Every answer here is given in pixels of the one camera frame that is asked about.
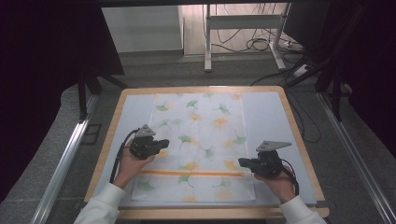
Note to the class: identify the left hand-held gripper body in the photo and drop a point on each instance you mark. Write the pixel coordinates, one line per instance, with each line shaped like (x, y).
(143, 147)

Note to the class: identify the white table mat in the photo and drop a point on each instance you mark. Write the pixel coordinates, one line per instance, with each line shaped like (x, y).
(271, 112)

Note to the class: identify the white cabinet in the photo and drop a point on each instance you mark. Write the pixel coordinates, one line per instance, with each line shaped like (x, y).
(143, 28)

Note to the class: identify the black floor socket plate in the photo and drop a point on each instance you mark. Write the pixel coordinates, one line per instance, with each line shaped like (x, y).
(91, 134)

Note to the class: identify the black metal stand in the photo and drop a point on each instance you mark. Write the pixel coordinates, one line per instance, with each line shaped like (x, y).
(336, 93)
(82, 99)

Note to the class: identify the white leaf-print cloth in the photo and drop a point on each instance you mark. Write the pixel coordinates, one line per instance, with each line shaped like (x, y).
(202, 130)

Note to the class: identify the dark curtain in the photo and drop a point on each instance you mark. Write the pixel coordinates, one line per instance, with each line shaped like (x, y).
(37, 77)
(379, 77)

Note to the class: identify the person's right hand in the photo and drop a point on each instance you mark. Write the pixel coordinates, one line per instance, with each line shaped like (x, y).
(280, 185)

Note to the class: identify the person's left hand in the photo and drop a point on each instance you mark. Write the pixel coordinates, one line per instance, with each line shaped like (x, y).
(130, 169)

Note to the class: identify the aluminium floor rail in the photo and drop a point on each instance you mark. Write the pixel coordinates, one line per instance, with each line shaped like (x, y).
(351, 155)
(62, 168)

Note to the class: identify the white power strip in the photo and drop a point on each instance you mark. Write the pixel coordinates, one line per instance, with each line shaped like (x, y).
(300, 71)

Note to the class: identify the white metal desk frame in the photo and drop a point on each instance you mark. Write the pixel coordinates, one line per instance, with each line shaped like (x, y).
(207, 46)

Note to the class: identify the wooden-edged table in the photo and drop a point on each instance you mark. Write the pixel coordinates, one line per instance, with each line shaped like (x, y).
(202, 214)

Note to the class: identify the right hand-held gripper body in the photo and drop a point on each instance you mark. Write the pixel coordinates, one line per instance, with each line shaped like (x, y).
(267, 165)

